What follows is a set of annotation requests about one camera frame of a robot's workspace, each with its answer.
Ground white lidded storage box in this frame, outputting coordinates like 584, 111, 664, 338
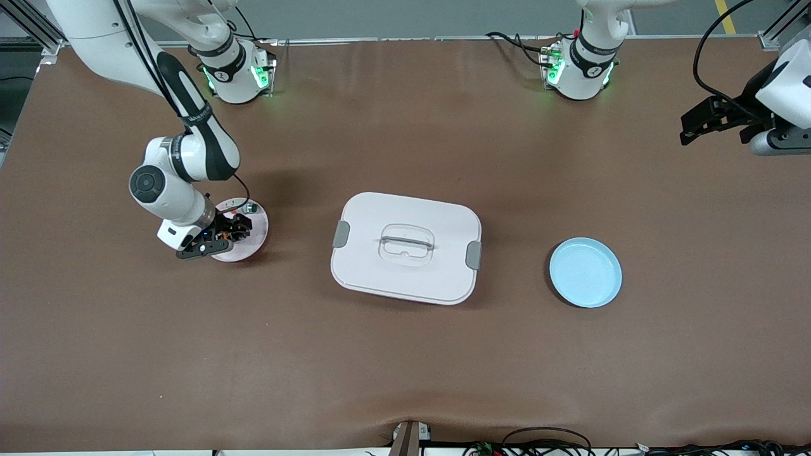
330, 191, 483, 306

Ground pink round plate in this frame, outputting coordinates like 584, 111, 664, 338
209, 198, 269, 263

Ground light blue round plate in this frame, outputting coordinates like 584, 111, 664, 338
549, 237, 623, 309

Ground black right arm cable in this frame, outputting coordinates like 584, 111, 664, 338
111, 0, 252, 213

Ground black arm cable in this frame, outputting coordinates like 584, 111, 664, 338
111, 0, 252, 213
693, 0, 770, 118

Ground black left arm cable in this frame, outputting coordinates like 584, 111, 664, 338
693, 0, 770, 118

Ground aluminium frame profile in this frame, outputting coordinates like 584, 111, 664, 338
757, 0, 811, 51
0, 0, 70, 56

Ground black arm base cables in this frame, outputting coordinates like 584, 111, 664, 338
485, 28, 559, 67

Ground metal table edge bracket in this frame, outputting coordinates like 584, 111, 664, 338
389, 420, 433, 456

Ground black cable bundle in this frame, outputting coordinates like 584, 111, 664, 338
463, 427, 811, 456

